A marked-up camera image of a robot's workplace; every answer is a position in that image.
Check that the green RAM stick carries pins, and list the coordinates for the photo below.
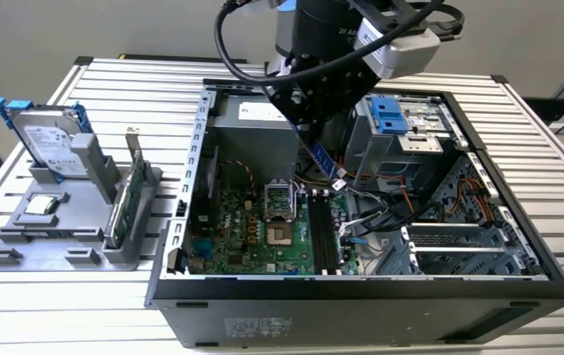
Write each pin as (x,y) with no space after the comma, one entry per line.
(323,159)

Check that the RAM slot with white clips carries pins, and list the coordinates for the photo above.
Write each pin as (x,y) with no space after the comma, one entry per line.
(327,233)
(317,233)

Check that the blue plastic drive latch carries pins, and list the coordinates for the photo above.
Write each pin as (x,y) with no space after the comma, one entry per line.
(388,118)

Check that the grey power supply unit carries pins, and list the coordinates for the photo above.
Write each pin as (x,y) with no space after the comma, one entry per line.
(257,155)

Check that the black case fan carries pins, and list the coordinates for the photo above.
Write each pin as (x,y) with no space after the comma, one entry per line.
(207,185)

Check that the CPU socket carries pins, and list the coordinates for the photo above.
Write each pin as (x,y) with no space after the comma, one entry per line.
(281,233)

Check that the black table connector block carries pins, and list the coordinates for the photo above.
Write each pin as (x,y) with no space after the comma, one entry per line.
(545,107)

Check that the green motherboard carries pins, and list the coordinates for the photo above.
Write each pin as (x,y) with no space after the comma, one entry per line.
(281,259)

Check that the green and black graphics card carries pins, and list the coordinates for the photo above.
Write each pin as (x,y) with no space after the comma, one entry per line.
(131,199)

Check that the blue expansion slot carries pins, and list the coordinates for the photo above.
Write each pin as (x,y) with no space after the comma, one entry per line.
(202,247)

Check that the metal disk bay cage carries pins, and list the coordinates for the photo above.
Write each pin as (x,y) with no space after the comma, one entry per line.
(458,250)

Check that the hard disk in blue carrier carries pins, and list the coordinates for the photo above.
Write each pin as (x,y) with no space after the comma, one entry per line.
(49,144)

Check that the grey parts rack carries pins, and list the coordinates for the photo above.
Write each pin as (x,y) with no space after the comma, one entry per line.
(79,222)

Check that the black PC case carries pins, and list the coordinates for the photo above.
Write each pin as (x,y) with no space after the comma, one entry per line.
(311,314)

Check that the silver CPU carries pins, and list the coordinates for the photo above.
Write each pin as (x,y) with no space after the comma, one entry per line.
(40,206)

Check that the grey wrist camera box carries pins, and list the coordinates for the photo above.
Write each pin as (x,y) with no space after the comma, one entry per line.
(405,55)

